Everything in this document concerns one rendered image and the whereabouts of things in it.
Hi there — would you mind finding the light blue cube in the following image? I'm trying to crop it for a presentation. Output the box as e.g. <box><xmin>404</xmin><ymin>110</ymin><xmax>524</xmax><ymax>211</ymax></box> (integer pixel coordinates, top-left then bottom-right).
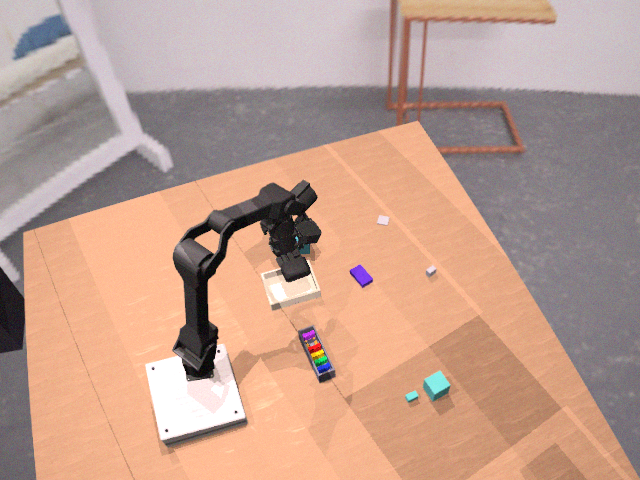
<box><xmin>422</xmin><ymin>371</ymin><xmax>451</xmax><ymax>402</ymax></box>

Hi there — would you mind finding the light blue square block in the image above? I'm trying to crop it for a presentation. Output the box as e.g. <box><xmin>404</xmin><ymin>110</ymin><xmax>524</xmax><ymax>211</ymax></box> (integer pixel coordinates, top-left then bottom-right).
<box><xmin>295</xmin><ymin>237</ymin><xmax>310</xmax><ymax>254</ymax></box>

